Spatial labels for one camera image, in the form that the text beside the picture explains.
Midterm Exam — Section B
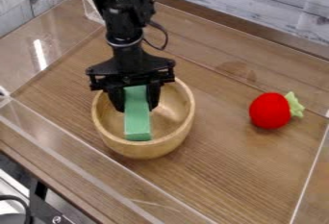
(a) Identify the black table leg frame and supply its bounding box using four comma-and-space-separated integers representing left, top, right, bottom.
29, 179, 76, 224

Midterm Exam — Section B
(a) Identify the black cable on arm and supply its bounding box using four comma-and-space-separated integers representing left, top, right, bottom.
143, 20, 170, 51

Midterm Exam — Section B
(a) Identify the red plush strawberry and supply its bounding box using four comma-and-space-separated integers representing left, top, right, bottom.
247, 91, 305, 130

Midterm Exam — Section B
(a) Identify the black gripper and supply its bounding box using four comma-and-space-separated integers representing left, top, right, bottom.
86, 38, 176, 112

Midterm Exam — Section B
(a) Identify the clear acrylic corner bracket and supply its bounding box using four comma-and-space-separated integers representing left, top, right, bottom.
82, 0, 106, 25

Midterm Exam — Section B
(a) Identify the green rectangular stick block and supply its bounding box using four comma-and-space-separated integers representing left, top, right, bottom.
124, 86, 151, 141

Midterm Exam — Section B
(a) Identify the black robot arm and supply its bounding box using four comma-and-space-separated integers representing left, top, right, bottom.
86, 0, 176, 112

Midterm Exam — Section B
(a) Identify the black cable bottom left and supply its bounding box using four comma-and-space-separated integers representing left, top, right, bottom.
0, 194, 33, 224

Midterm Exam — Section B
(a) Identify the light wooden bowl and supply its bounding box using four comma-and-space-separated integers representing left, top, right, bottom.
91, 79, 195, 160

